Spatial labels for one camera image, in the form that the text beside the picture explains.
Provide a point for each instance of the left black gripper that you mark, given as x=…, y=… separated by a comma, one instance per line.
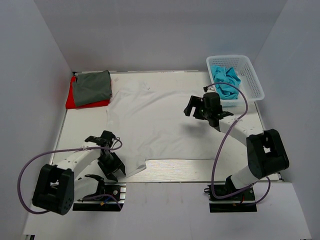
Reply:
x=118, y=162

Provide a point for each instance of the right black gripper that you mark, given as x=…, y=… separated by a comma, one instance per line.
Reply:
x=194, y=102

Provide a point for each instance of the white t-shirt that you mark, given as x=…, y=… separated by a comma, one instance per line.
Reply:
x=152, y=126

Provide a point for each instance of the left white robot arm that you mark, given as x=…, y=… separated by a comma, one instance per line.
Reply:
x=81, y=176

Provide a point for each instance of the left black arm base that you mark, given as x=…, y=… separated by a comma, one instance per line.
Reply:
x=110, y=198

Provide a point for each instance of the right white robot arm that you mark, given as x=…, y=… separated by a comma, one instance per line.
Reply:
x=266, y=154

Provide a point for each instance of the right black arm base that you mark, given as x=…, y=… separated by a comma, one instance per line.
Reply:
x=244, y=202

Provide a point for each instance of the crumpled cyan t-shirt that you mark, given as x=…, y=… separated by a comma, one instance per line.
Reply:
x=228, y=77

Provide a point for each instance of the folded red t-shirt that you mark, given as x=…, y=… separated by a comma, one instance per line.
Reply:
x=70, y=103

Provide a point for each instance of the folded grey t-shirt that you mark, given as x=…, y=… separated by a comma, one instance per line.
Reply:
x=91, y=88

